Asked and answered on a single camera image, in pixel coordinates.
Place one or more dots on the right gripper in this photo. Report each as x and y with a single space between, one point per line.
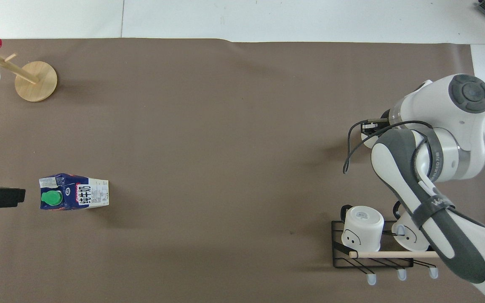
373 128

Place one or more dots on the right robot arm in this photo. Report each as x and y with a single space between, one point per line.
465 139

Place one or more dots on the white smiley face cup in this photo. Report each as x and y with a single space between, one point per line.
406 237
362 229

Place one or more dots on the blue white milk carton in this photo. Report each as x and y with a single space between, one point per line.
91 194

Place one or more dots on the wooden mug tree stand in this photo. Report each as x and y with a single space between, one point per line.
38 84

